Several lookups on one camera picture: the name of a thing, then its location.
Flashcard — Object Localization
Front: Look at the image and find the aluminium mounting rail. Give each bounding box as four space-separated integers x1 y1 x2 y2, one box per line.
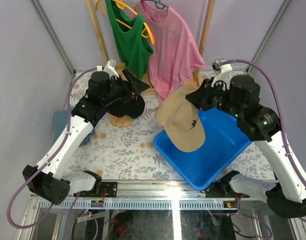
30 179 299 211

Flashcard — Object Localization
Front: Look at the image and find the blue plastic bin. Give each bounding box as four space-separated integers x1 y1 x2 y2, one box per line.
154 108 252 191

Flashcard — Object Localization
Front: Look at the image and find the green tank top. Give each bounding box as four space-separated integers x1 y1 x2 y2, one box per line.
105 0 154 80

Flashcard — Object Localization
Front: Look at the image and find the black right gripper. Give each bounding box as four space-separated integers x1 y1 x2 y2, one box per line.
185 76 243 119

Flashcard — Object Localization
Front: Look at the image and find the wooden hat stand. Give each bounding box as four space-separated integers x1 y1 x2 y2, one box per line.
108 114 134 128

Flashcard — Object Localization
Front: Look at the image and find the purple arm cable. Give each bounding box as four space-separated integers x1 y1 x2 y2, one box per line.
212 58 306 240
6 67 99 240

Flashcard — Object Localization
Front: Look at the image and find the wooden clothes rack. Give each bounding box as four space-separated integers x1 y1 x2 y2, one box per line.
85 0 215 90

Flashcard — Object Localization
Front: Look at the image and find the folded blue denim cloth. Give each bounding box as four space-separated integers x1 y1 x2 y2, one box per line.
53 110 95 147

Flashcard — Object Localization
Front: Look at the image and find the grey clothes hanger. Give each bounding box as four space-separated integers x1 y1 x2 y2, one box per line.
142 0 169 10

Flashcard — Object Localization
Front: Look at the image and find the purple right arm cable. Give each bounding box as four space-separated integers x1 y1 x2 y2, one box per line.
212 58 306 240

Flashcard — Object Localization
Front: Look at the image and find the pink t-shirt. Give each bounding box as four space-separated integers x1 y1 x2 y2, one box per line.
134 1 206 103

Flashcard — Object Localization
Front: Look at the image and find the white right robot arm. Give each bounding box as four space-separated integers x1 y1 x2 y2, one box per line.
186 59 306 219

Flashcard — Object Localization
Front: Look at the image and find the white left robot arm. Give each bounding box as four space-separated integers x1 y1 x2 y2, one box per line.
22 61 150 205

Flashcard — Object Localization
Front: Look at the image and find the yellow clothes hanger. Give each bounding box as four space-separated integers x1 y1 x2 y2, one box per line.
95 0 155 45

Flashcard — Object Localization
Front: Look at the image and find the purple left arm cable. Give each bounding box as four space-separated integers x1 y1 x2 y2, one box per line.
6 67 99 240

